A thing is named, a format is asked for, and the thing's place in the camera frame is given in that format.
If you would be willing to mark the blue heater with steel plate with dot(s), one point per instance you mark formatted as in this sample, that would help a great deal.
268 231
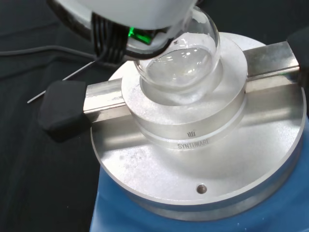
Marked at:
169 174

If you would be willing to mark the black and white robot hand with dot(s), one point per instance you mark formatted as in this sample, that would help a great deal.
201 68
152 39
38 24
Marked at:
135 14

